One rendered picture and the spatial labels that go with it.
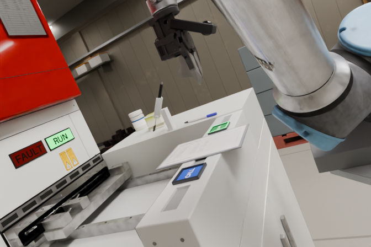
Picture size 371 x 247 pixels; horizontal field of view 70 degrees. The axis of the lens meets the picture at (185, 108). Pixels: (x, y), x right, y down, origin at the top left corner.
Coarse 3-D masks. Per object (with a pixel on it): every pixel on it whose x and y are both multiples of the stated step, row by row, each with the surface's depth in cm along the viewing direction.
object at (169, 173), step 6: (174, 168) 92; (150, 174) 97; (156, 174) 95; (162, 174) 94; (168, 174) 93; (126, 180) 102; (132, 180) 99; (138, 180) 98; (144, 180) 98; (150, 180) 97; (156, 180) 96; (120, 186) 102; (126, 186) 101; (132, 186) 100
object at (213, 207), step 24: (216, 120) 85; (240, 120) 78; (216, 168) 50; (240, 168) 63; (168, 192) 46; (192, 192) 43; (216, 192) 46; (240, 192) 57; (144, 216) 41; (168, 216) 38; (192, 216) 36; (216, 216) 43; (240, 216) 53; (144, 240) 39; (168, 240) 38; (192, 240) 36; (216, 240) 40
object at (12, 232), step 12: (96, 168) 104; (108, 168) 110; (84, 180) 98; (60, 192) 88; (48, 204) 83; (24, 216) 77; (36, 216) 79; (12, 228) 72; (12, 240) 71; (36, 240) 76
